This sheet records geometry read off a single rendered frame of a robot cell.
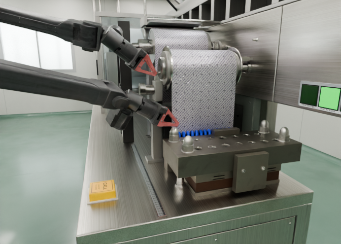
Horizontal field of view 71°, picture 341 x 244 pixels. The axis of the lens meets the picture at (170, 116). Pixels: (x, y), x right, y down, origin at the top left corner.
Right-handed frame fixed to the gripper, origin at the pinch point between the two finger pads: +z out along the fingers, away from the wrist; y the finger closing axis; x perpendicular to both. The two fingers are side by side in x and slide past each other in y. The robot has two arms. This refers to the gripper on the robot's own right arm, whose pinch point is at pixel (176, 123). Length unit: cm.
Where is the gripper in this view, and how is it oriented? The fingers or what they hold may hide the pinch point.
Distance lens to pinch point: 81.1
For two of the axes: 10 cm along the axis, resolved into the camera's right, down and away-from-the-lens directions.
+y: 2.8, 2.2, -9.3
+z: 8.3, 4.3, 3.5
